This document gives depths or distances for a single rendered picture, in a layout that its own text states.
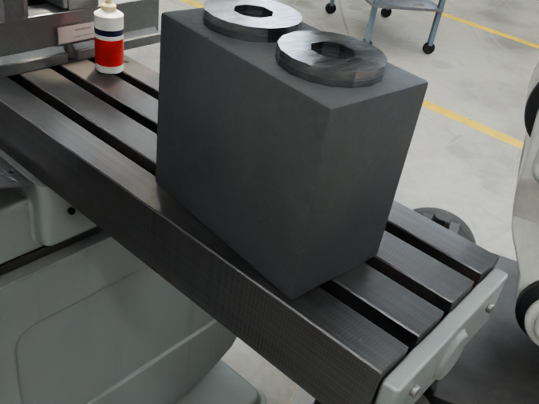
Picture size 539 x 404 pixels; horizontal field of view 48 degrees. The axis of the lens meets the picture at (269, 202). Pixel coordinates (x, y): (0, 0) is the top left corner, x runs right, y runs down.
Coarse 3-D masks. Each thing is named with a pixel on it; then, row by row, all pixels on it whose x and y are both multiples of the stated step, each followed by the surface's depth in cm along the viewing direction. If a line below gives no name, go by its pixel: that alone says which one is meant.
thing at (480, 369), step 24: (432, 216) 132; (504, 264) 128; (504, 288) 122; (504, 312) 115; (480, 336) 109; (504, 336) 110; (480, 360) 104; (504, 360) 105; (528, 360) 106; (432, 384) 96; (456, 384) 99; (480, 384) 100; (504, 384) 100; (528, 384) 101
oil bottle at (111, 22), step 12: (108, 0) 83; (96, 12) 83; (108, 12) 83; (120, 12) 84; (96, 24) 83; (108, 24) 83; (120, 24) 84; (96, 36) 84; (108, 36) 84; (120, 36) 85; (96, 48) 85; (108, 48) 85; (120, 48) 86; (96, 60) 86; (108, 60) 86; (120, 60) 87; (108, 72) 87
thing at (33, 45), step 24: (0, 0) 79; (24, 0) 80; (120, 0) 93; (144, 0) 96; (0, 24) 80; (24, 24) 82; (48, 24) 85; (72, 24) 88; (144, 24) 98; (0, 48) 81; (24, 48) 84; (48, 48) 86; (72, 48) 89; (0, 72) 81; (24, 72) 84
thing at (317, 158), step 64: (256, 0) 57; (192, 64) 54; (256, 64) 48; (320, 64) 46; (384, 64) 48; (192, 128) 57; (256, 128) 50; (320, 128) 44; (384, 128) 49; (192, 192) 60; (256, 192) 52; (320, 192) 47; (384, 192) 54; (256, 256) 55; (320, 256) 52
